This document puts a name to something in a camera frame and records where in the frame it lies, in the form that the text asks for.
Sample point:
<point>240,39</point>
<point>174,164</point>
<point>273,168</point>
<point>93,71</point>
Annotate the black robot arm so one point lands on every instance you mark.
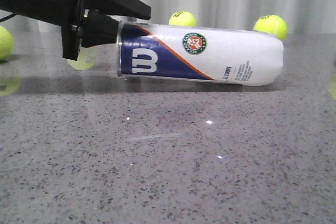
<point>49,11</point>

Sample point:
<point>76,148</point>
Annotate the right tennis ball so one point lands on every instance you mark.
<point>272,24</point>

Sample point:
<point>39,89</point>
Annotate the white blue tennis ball can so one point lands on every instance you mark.
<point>249,58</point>

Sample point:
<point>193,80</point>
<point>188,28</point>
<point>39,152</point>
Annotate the tennis ball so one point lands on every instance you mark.
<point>272,24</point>
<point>183,18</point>
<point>6,44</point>

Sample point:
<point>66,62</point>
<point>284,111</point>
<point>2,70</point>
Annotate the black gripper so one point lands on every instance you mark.
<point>97,29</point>

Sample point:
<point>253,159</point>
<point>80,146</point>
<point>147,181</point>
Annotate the far left tennis ball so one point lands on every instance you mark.
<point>6,44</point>

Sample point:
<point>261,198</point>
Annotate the middle tennis ball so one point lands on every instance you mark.
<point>183,18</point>

